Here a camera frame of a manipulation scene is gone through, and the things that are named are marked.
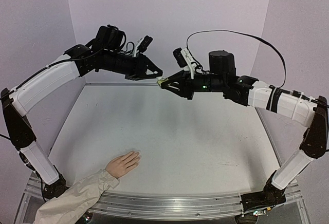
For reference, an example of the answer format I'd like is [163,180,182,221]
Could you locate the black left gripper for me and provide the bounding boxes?
[104,49,166,81]

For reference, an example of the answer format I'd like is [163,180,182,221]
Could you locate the yellow nail polish bottle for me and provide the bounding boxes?
[157,78,168,88]

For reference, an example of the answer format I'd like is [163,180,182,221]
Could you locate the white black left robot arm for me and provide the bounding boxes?
[1,25,162,202]

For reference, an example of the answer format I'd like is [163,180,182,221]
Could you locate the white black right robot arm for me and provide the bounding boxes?
[157,48,328,215]

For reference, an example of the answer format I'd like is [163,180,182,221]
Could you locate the beige sleeved forearm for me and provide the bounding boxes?
[34,170,119,223]

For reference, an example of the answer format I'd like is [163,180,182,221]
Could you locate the bare human hand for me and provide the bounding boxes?
[105,151,141,179]

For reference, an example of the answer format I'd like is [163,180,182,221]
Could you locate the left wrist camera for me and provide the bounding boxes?
[132,35,153,57]

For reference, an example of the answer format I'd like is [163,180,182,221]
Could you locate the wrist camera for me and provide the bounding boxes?
[173,48,200,80]
[132,35,153,57]

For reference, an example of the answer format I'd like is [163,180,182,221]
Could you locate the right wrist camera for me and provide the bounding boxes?
[173,48,200,80]

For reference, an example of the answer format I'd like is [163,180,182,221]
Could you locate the black right camera cable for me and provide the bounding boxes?
[186,30,286,88]

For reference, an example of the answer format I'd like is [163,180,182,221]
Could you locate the aluminium table rear rail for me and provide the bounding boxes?
[85,82,159,87]

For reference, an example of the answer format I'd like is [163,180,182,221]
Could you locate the aluminium table rail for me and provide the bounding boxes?
[85,82,159,87]
[24,177,301,216]

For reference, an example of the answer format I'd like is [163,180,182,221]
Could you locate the aluminium table front rail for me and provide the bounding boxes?
[24,177,301,216]

